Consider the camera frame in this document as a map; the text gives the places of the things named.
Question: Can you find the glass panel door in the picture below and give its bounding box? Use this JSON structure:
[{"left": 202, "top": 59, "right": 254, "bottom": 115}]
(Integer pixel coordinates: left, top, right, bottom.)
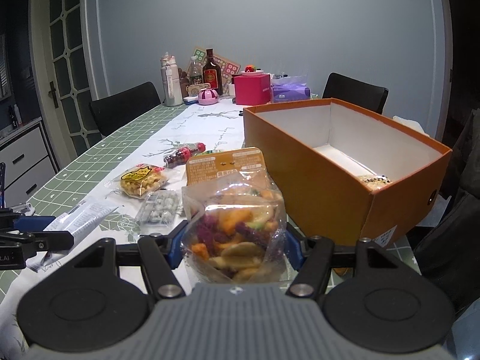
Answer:
[{"left": 29, "top": 0, "right": 102, "bottom": 167}]

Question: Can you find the colourful dotted card board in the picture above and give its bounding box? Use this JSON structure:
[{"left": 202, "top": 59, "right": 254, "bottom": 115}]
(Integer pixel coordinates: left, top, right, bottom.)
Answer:
[{"left": 192, "top": 46, "right": 241, "bottom": 89}]

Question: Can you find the small cola bottle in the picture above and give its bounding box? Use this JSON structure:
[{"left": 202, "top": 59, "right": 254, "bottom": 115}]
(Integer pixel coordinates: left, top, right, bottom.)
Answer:
[{"left": 163, "top": 142, "right": 206, "bottom": 168}]

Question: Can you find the mixed veggie chips bag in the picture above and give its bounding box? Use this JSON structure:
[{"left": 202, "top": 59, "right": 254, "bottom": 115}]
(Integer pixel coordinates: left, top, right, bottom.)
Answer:
[{"left": 181, "top": 147, "right": 287, "bottom": 284}]

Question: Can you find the pink round container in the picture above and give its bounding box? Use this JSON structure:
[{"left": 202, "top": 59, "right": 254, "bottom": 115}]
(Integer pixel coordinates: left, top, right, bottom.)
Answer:
[{"left": 198, "top": 88, "right": 219, "bottom": 106}]

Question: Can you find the orange cardboard box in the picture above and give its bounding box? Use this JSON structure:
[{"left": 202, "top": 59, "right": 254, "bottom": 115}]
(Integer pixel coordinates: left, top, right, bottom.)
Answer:
[{"left": 243, "top": 98, "right": 452, "bottom": 245}]

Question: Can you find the white blue snack bag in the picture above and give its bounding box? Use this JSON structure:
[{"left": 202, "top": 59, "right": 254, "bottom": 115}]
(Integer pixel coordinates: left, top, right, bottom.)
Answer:
[{"left": 357, "top": 174, "right": 391, "bottom": 190}]

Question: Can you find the small beige speaker box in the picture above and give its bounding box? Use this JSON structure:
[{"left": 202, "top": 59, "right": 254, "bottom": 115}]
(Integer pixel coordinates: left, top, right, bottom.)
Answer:
[{"left": 187, "top": 83, "right": 211, "bottom": 97}]

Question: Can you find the long white snack stick pack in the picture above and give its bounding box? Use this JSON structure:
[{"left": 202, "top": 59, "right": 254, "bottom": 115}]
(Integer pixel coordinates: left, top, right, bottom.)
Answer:
[{"left": 26, "top": 199, "right": 117, "bottom": 272}]

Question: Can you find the black chair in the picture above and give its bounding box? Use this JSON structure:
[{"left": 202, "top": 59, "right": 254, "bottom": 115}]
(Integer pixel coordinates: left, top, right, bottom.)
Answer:
[
  {"left": 89, "top": 82, "right": 161, "bottom": 137},
  {"left": 322, "top": 72, "right": 389, "bottom": 115}
]

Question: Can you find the magenta square box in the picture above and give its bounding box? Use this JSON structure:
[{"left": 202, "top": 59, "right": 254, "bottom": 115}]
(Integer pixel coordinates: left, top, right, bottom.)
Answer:
[{"left": 233, "top": 73, "right": 272, "bottom": 106}]

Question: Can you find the blue white flat box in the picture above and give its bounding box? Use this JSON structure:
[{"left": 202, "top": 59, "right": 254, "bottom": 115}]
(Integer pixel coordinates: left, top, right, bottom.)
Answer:
[{"left": 183, "top": 96, "right": 198, "bottom": 105}]

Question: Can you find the black chair right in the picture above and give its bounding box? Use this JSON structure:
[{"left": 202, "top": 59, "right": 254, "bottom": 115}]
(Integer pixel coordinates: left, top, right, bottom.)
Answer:
[{"left": 322, "top": 72, "right": 389, "bottom": 115}]

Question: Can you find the red toy on box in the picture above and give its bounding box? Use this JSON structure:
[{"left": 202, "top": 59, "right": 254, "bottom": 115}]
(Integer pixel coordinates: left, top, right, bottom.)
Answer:
[{"left": 241, "top": 65, "right": 264, "bottom": 76}]

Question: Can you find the clear plastic water bottle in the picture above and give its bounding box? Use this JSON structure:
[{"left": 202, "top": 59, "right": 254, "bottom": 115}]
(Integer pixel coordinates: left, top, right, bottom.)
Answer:
[{"left": 187, "top": 55, "right": 203, "bottom": 85}]

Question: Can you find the purple tissue pack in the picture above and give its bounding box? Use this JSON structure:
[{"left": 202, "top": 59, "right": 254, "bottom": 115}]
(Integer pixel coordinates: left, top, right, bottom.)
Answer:
[{"left": 271, "top": 76, "right": 311, "bottom": 102}]

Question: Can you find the white thermos bottle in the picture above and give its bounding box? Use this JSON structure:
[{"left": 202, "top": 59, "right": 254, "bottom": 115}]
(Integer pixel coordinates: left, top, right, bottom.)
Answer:
[{"left": 161, "top": 53, "right": 183, "bottom": 107}]

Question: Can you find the white drawer cabinet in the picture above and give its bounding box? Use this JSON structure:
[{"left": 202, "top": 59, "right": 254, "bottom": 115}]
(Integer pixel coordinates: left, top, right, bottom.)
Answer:
[{"left": 1, "top": 118, "right": 59, "bottom": 206}]

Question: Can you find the yellow waffle cookie pack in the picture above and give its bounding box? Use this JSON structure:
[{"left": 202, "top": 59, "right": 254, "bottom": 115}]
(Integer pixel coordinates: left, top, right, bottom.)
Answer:
[{"left": 112, "top": 163, "right": 172, "bottom": 199}]

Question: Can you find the black chair left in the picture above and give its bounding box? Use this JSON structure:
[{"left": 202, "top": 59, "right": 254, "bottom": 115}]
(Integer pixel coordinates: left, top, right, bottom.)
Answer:
[{"left": 89, "top": 82, "right": 161, "bottom": 137}]

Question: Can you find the dark liquor bottle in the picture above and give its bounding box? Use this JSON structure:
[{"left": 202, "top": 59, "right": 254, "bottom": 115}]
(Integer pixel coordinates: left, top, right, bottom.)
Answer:
[{"left": 202, "top": 49, "right": 223, "bottom": 96}]

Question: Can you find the clear round candies pack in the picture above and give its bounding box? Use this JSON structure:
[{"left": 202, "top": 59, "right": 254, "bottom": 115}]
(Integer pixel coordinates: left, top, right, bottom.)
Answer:
[{"left": 135, "top": 189, "right": 180, "bottom": 227}]

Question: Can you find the white deer table runner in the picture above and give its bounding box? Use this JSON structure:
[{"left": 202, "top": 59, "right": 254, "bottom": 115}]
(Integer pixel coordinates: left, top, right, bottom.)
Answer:
[{"left": 1, "top": 99, "right": 244, "bottom": 359}]

